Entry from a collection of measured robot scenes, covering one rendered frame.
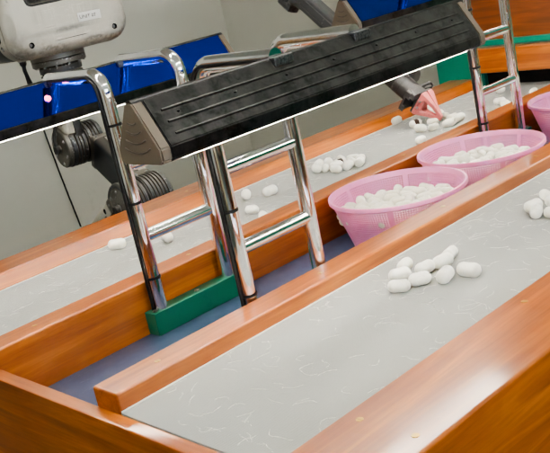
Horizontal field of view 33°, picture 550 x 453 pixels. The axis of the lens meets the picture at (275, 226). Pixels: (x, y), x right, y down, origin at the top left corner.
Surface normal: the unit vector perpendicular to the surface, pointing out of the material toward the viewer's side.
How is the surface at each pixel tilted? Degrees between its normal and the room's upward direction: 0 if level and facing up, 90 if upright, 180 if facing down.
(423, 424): 0
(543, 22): 90
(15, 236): 90
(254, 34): 90
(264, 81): 58
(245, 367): 0
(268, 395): 0
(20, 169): 90
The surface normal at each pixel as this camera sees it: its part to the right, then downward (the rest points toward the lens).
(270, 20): -0.68, 0.33
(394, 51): 0.47, -0.44
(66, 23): 0.58, 0.11
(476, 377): -0.20, -0.94
